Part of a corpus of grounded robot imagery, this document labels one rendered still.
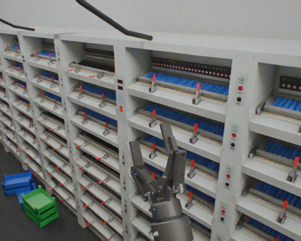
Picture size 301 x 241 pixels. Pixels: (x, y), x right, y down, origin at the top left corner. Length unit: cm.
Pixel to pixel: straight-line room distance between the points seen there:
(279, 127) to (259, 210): 38
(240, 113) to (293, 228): 48
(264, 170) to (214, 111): 30
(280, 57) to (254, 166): 43
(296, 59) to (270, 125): 24
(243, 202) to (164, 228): 66
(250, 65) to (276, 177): 42
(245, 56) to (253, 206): 62
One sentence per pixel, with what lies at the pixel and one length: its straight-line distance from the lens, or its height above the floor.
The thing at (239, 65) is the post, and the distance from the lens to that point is 101.
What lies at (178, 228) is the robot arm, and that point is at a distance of 62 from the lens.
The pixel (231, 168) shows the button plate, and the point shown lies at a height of 128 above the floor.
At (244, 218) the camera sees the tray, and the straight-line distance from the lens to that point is 140.
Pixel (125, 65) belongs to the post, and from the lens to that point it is 141.
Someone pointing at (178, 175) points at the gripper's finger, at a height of 154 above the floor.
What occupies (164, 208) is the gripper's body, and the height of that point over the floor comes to 146.
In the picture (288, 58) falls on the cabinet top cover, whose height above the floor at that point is 175.
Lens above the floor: 187
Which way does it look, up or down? 22 degrees down
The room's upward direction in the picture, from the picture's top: straight up
